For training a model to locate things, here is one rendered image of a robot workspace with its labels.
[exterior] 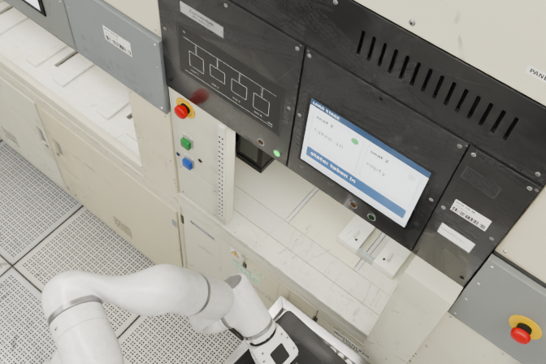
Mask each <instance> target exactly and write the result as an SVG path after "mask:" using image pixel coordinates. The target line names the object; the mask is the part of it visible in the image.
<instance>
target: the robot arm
mask: <svg viewBox="0 0 546 364"><path fill-rule="evenodd" d="M103 303H111V304H113V305H115V306H118V307H119V308H121V309H123V310H126V311H128V312H131V313H134V314H138V315H141V316H147V317H154V316H159V315H162V314H179V315H183V316H188V318H189V322H190V323H191V326H192V327H193V329H194V330H195V331H196V332H198V333H201V334H207V335H212V334H217V333H220V332H224V331H226V330H228V329H231V328H236V329H238V330H239V332H240V333H241V335H242V336H243V338H244V339H245V342H246V343H247V344H248V346H249V351H250V353H251V355H252V357H253V359H254V361H255V363H256V364H299V362H298V357H299V351H300V348H301V344H298V343H296V342H293V341H292V340H291V339H290V337H289V336H288V334H287V333H286V332H285V331H284V329H283V328H282V327H281V326H280V325H279V324H278V323H275V321H274V319H273V318H272V317H271V315H270V313H269V312H268V310H267V308H266V307H265V306H264V304H263V302H262V300H261V299H260V297H259V295H258V294H257V293H256V291H255V289H254V287H253V286H252V284H251V283H250V282H249V280H248V278H247V276H246V275H244V274H241V273H239V274H235V275H231V276H229V277H227V278H226V279H225V280H224V281H222V280H221V279H217V278H215V277H212V276H209V275H205V274H202V273H200V272H197V271H192V270H189V269H187V268H183V267H181V266H176V265H172V264H158V265H155V266H151V267H148V268H146V269H144V270H141V271H138V272H135V273H132V274H129V275H102V274H98V273H93V272H89V271H80V270H70V271H64V272H61V273H59V274H57V275H55V276H54V277H52V278H51V279H50V280H49V281H48V282H47V283H46V285H45V287H44V288H43V291H42V294H41V306H42V310H43V313H44V315H45V320H46V322H47V324H48V327H49V329H50V333H51V335H52V337H53V340H54V343H55V345H56V348H57V351H56V352H55V353H54V355H53V357H52V359H49V360H48V361H46V362H44V363H42V364H124V357H123V353H122V349H121V347H120V345H119V342H118V339H117V337H116V335H115V332H114V330H113V328H112V326H111V323H110V321H109V319H108V317H107V315H106V311H105V310H104V308H103V306H102V304H103Z"/></svg>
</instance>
